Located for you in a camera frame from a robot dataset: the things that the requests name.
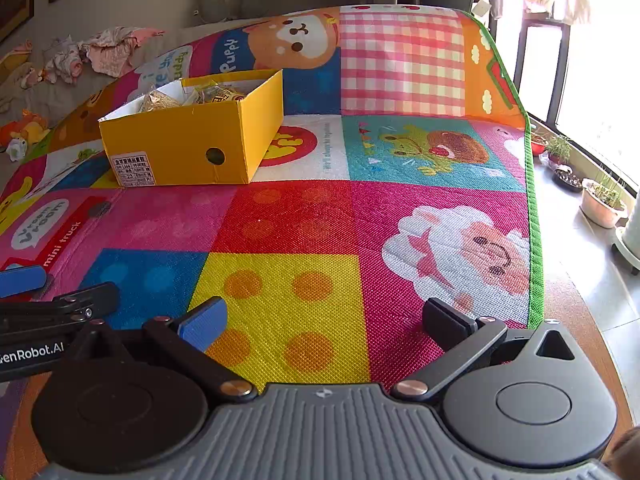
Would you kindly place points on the yellow cardboard box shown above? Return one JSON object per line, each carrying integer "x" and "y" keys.
{"x": 175, "y": 145}

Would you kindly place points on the white flower pot with plants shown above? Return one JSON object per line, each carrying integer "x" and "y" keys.
{"x": 602, "y": 210}

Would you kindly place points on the colourful cartoon play mat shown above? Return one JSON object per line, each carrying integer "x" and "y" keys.
{"x": 280, "y": 220}

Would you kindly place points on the grey sofa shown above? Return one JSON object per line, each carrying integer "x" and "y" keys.
{"x": 60, "y": 97}

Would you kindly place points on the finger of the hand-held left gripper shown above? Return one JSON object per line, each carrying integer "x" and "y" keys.
{"x": 20, "y": 281}
{"x": 75, "y": 305}

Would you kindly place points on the small green potted plant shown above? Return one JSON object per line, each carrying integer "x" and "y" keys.
{"x": 559, "y": 147}

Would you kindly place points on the dark shallow plant dish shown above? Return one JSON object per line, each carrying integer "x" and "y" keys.
{"x": 569, "y": 180}

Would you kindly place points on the yellow green snack bag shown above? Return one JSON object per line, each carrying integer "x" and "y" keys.
{"x": 227, "y": 95}

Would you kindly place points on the dark window frame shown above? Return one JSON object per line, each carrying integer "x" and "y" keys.
{"x": 517, "y": 75}

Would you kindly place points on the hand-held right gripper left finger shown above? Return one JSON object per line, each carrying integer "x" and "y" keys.
{"x": 202, "y": 326}

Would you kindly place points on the red flower pot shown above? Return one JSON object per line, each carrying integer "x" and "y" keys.
{"x": 537, "y": 146}

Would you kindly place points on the beige crumpled clothes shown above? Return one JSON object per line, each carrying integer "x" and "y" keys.
{"x": 17, "y": 85}

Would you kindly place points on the white pink baby clothes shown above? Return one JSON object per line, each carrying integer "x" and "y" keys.
{"x": 65, "y": 60}

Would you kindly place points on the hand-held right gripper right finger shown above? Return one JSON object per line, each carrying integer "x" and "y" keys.
{"x": 446, "y": 327}

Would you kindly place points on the orange plush toy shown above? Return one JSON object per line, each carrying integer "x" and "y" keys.
{"x": 27, "y": 130}

